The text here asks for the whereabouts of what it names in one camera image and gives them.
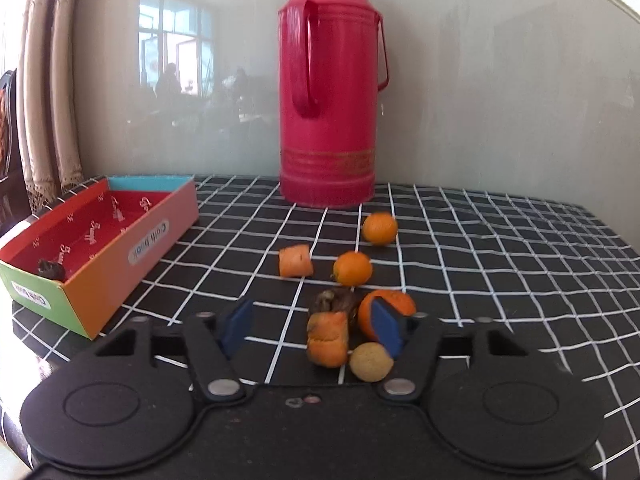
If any beige curtain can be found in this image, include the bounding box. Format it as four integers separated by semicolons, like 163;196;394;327
19;0;87;213

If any large tangerine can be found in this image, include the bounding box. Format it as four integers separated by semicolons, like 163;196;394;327
357;289;417;341

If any colourful cardboard box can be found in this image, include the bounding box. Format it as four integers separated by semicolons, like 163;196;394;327
0;175;200;340

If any black white checked tablecloth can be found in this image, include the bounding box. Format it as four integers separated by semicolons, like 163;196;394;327
0;175;640;480

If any short carrot piece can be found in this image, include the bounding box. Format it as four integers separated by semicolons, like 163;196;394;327
278;244;314;278

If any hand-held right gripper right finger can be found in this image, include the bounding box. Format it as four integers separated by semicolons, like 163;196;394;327
371;296;545;405

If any long carrot piece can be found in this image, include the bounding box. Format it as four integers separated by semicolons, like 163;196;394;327
306;311;349;368

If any dark brown wilted fruit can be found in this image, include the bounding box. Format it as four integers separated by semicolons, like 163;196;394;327
314;287;362;332

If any round yellow longan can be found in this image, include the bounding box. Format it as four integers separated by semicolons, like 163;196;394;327
349;341;392;383

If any small tangerine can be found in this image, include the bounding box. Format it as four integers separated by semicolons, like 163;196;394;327
362;212;399;246
332;251;374;287

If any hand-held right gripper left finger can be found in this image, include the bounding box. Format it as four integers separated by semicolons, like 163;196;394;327
92;300;254;403

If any red thermos flask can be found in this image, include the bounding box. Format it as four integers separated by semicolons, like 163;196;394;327
277;0;391;208

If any dark dried fruit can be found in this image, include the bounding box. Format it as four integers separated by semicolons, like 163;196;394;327
37;259;68;281

